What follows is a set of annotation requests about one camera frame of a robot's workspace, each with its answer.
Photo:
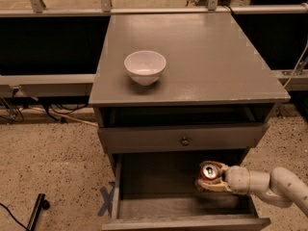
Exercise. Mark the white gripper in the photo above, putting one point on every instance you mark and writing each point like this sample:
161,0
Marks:
238,179

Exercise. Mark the red coke can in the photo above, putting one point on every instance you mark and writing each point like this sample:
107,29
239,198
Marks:
209,174

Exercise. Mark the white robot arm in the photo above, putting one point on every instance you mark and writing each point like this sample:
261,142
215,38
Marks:
280,187

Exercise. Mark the round metal drawer knob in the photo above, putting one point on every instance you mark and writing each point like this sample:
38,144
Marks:
185,141

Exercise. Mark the open grey middle drawer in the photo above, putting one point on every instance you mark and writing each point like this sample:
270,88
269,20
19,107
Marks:
156,192

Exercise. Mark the grey wooden drawer cabinet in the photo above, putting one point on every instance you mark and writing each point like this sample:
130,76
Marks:
214,75

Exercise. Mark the closed grey top drawer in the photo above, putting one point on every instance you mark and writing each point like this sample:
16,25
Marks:
168,138

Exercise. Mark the blue tape cross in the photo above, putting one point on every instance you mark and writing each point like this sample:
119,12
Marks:
107,205

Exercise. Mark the white ceramic bowl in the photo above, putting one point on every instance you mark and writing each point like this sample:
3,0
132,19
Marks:
145,67

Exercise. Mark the black bar on floor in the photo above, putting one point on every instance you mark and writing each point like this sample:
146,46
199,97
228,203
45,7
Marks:
41,204

